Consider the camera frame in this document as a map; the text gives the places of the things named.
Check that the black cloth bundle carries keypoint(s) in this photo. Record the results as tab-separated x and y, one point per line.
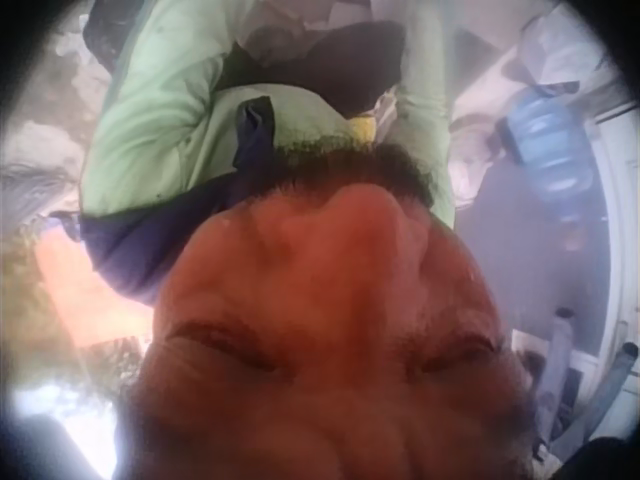
320	65

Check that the orange mat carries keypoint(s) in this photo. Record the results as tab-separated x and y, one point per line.
85	285

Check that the blue water jug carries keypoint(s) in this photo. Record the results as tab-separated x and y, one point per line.
547	145

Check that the white sack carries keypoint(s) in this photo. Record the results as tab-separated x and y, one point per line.
565	45

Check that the grey-blue pipe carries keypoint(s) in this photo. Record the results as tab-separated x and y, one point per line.
617	380

